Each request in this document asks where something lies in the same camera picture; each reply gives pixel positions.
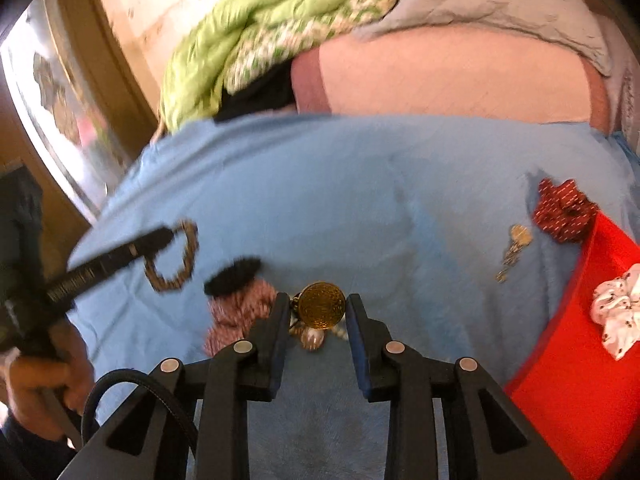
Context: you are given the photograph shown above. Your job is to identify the dark red dotted scrunchie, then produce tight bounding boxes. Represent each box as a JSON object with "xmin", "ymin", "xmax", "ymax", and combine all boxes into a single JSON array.
[{"xmin": 532, "ymin": 178, "xmax": 600, "ymax": 244}]

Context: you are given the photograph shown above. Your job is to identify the white cherry print scrunchie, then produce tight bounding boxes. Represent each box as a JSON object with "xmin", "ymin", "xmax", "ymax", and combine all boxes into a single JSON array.
[{"xmin": 590, "ymin": 263, "xmax": 640, "ymax": 361}]

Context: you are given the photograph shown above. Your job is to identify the black cable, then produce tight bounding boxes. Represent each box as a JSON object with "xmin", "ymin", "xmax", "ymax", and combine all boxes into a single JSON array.
[{"xmin": 80, "ymin": 367, "xmax": 201, "ymax": 456}]

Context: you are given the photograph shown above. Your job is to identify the green quilted blanket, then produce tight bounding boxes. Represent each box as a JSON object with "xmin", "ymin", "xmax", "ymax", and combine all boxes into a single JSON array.
[{"xmin": 160, "ymin": 0, "xmax": 397, "ymax": 133}]

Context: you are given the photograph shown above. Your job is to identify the grey pillow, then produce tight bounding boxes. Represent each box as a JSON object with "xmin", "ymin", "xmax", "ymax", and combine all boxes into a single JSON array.
[{"xmin": 356, "ymin": 0, "xmax": 612, "ymax": 77}]

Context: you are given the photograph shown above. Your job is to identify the person's left hand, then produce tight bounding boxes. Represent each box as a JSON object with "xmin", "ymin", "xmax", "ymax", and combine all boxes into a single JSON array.
[{"xmin": 1, "ymin": 320, "xmax": 94, "ymax": 441}]

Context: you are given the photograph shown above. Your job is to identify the blue bed cover cloth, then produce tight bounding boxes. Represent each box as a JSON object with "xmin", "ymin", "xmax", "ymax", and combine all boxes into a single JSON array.
[{"xmin": 72, "ymin": 115, "xmax": 639, "ymax": 479}]

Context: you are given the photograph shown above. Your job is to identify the leopard print hair tie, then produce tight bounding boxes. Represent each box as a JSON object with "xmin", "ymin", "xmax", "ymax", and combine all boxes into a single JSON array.
[{"xmin": 143, "ymin": 219, "xmax": 200, "ymax": 293}]

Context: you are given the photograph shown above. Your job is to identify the wooden mirror frame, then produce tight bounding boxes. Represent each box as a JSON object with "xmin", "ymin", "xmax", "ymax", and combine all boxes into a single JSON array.
[{"xmin": 0, "ymin": 0, "xmax": 162, "ymax": 226}]

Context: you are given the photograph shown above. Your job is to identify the red plaid scrunchie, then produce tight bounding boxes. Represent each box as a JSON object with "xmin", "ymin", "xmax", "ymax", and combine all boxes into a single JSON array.
[{"xmin": 204, "ymin": 278, "xmax": 277, "ymax": 358}]

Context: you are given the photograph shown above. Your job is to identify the gold pendant chain earring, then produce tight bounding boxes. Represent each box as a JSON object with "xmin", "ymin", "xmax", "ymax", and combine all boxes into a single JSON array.
[{"xmin": 496, "ymin": 224, "xmax": 533, "ymax": 283}]

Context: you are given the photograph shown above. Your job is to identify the gold round medallion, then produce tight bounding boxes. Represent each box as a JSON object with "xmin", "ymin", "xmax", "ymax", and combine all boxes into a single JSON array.
[{"xmin": 294, "ymin": 282, "xmax": 346, "ymax": 330}]

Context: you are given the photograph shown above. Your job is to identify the red cardboard tray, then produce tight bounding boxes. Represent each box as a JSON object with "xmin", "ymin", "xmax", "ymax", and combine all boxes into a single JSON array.
[{"xmin": 506, "ymin": 214, "xmax": 639, "ymax": 479}]

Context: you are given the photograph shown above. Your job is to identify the pearl drop earrings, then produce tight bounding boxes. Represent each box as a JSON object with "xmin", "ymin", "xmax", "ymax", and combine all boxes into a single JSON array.
[{"xmin": 288, "ymin": 322, "xmax": 348, "ymax": 352}]

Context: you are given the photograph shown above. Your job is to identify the pink mattress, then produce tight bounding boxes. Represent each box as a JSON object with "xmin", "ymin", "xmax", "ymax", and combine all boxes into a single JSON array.
[{"xmin": 291, "ymin": 25, "xmax": 611, "ymax": 133}]

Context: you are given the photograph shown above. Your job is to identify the black thick hair tie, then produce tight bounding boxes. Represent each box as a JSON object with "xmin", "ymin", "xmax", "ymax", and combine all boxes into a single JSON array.
[{"xmin": 203, "ymin": 256, "xmax": 264, "ymax": 297}]

